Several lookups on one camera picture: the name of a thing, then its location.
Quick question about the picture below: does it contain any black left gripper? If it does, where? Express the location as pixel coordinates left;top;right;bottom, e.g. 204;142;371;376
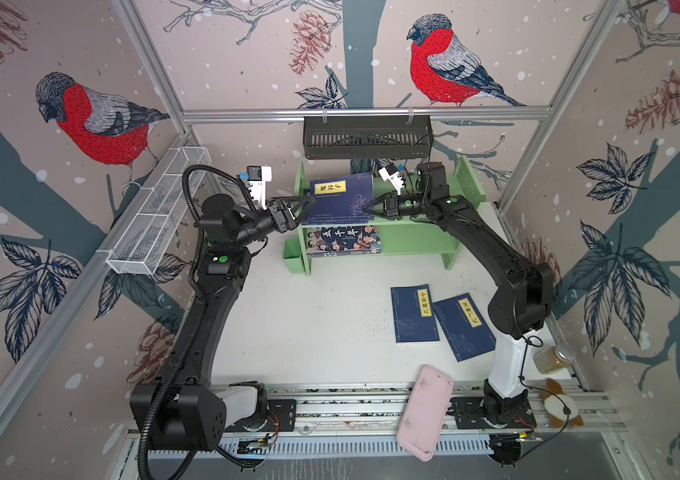
233;195;315;251

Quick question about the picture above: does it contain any dark blue bottom book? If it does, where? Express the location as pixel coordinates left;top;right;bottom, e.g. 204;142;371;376
303;173;374;225

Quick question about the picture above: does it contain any colourful illustrated thick book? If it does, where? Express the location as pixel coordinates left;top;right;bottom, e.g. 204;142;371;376
305;225;383;257

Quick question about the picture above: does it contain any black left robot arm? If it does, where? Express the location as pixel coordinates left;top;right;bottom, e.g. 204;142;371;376
130;164;315;479

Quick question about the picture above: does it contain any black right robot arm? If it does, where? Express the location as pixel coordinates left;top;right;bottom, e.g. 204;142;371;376
362;162;554;428

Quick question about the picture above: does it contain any green wooden shelf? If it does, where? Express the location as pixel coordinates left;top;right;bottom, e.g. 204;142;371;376
288;155;491;275

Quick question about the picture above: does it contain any small green pen box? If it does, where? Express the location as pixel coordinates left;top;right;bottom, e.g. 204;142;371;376
282;237;309;275

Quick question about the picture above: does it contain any black hanging basket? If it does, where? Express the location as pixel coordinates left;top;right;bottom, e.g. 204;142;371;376
303;115;434;160

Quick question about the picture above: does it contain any pink plastic tray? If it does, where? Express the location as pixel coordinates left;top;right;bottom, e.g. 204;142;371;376
396;365;454;462

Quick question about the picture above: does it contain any small glass jar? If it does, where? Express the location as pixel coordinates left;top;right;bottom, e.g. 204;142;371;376
533;345;576;375

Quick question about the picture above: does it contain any small plush toy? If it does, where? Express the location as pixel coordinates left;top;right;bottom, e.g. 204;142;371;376
541;379;585;429

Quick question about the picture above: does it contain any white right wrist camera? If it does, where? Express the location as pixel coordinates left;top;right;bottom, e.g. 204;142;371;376
378;163;406;195

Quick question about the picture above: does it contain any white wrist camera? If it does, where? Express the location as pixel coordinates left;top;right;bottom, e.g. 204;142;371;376
378;163;406;195
239;166;272;210

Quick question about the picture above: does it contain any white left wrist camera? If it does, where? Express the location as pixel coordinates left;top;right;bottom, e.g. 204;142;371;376
239;166;272;210

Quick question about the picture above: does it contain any white wire mesh basket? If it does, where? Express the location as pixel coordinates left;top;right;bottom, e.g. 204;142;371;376
106;146;211;275

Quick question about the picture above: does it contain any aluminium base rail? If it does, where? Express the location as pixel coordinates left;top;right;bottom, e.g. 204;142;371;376
220;383;626;462

